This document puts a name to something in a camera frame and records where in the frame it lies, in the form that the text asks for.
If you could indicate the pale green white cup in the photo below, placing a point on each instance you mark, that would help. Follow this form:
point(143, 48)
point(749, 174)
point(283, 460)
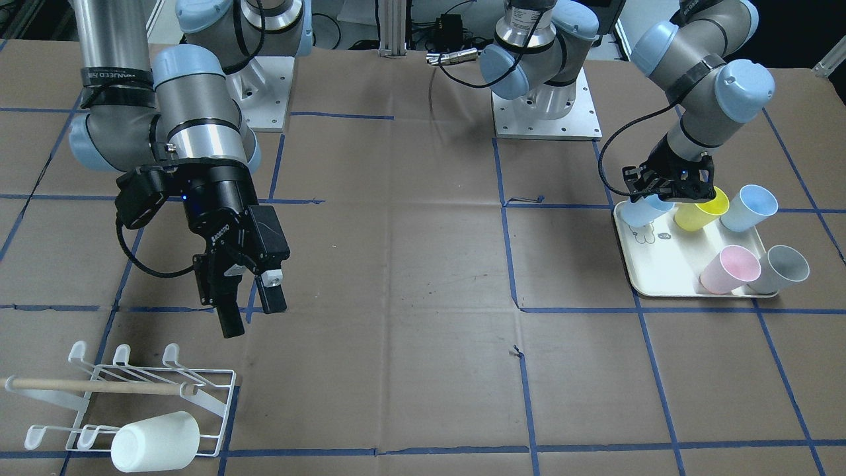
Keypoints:
point(166, 442)

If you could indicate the grey plastic cup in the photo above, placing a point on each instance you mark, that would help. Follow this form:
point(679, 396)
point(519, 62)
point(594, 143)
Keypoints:
point(782, 266)

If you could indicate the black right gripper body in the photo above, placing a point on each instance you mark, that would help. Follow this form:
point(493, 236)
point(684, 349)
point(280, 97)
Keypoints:
point(221, 198)

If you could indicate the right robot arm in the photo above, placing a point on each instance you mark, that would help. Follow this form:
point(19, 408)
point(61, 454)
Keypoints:
point(178, 126)

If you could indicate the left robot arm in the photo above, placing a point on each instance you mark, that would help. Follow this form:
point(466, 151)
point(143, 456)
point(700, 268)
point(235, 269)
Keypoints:
point(534, 70)

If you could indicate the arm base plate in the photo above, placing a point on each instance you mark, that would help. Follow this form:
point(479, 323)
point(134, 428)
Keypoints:
point(549, 113)
point(262, 92)

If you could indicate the yellow plastic cup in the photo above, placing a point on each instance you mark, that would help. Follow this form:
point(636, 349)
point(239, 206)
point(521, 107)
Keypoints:
point(694, 216)

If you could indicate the light blue cup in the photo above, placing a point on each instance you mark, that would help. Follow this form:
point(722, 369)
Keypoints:
point(643, 211)
point(750, 206)

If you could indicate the white wire cup rack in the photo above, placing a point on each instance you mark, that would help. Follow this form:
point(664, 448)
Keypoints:
point(109, 396)

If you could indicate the cream plastic tray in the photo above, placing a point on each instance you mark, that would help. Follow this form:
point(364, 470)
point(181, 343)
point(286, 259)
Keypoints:
point(663, 260)

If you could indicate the pink plastic cup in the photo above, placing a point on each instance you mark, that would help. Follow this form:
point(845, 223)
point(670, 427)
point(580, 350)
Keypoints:
point(731, 268)

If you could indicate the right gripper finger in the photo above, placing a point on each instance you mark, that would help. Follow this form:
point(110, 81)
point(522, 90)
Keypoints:
point(229, 316)
point(270, 290)

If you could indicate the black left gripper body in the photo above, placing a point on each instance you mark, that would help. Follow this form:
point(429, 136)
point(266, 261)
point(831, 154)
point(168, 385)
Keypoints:
point(663, 160)

